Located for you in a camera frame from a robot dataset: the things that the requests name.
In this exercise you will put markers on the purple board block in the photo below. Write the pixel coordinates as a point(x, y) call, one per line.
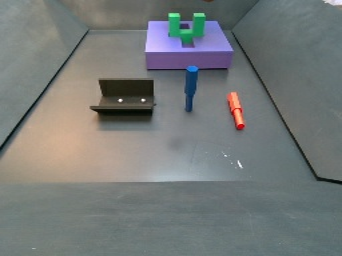
point(210, 52)

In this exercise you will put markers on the black angle bracket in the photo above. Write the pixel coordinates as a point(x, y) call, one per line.
point(125, 95)

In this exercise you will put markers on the green U-shaped block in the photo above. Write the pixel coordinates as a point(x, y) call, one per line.
point(186, 31)

